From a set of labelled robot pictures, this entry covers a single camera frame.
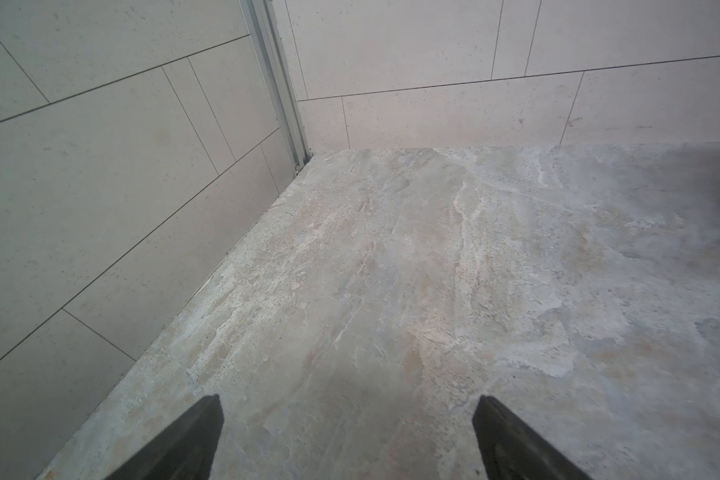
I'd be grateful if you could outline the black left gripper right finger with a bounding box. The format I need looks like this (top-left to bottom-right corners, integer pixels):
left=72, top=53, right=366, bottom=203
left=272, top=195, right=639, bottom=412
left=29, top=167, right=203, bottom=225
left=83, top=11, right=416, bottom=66
left=472, top=396, right=591, bottom=480

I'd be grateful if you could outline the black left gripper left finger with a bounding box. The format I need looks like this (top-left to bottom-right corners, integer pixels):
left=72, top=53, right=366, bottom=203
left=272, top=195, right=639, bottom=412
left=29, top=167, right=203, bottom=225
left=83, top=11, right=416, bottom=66
left=106, top=394, right=224, bottom=480

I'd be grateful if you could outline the left corner frame post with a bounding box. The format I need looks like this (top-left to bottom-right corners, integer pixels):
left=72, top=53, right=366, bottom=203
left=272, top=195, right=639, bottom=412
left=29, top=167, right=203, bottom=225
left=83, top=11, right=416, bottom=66
left=239, top=0, right=312, bottom=172

